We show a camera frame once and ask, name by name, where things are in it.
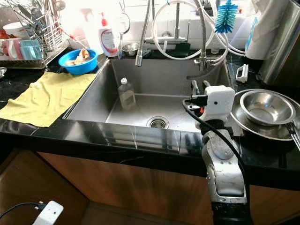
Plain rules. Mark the white water purifier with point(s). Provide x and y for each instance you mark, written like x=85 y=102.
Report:
x=262 y=35

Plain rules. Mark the small steel bowl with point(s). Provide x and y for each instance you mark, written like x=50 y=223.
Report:
x=130 y=49

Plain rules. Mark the steel pull-down faucet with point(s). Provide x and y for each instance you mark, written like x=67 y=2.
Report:
x=144 y=35

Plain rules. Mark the dark wooden cabinet door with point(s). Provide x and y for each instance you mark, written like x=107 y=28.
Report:
x=187 y=197
x=103 y=183

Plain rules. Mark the yellow dish cloth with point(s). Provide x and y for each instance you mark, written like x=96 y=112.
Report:
x=47 y=98

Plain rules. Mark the steel mixing bowl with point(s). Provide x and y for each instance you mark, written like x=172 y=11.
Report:
x=265 y=108

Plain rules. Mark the blue bottle brush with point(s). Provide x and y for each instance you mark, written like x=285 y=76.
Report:
x=226 y=16

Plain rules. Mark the wooden side cabinet panel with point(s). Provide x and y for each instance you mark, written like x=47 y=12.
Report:
x=37 y=187

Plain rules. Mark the food scraps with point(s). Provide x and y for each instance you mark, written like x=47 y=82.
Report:
x=78 y=57

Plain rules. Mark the green sponge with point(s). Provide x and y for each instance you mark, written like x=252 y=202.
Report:
x=180 y=49

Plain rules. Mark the steel filter tap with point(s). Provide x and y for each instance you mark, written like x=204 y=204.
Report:
x=205 y=40

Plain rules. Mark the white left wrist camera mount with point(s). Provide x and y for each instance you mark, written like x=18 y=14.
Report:
x=49 y=213

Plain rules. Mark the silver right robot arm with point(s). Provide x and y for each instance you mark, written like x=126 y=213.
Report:
x=225 y=164

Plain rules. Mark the small shallow steel dish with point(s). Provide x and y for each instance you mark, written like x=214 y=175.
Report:
x=3 y=71

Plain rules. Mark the stainless steel sink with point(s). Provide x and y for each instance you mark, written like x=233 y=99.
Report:
x=159 y=91

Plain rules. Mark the orange dish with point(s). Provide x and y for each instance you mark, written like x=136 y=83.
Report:
x=2 y=34

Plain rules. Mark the white ceramic bowl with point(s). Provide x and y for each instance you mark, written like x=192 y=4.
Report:
x=16 y=30

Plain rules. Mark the teal plastic cup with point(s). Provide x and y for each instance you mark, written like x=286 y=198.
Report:
x=31 y=50

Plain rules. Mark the tall stainless steel appliance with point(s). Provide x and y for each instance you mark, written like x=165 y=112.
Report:
x=281 y=56

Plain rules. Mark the white red dish soap bottle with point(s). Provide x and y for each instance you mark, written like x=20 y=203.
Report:
x=108 y=40

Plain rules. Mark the steel ladle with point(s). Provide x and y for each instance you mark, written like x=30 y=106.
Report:
x=59 y=5

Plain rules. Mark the round sink drain strainer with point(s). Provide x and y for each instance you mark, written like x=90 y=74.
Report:
x=158 y=123

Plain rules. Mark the blue plastic bowl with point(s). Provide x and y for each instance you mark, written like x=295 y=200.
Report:
x=78 y=69

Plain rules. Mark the small white plastic holder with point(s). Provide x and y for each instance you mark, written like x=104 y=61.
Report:
x=242 y=73

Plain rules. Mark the large steel plate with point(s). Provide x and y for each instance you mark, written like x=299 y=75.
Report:
x=262 y=132

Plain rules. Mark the pink cup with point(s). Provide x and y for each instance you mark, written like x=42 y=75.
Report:
x=13 y=49

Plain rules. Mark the clear plastic bottle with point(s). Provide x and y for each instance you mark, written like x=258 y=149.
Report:
x=126 y=96

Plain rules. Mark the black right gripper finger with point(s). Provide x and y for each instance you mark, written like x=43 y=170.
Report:
x=195 y=87
x=206 y=85

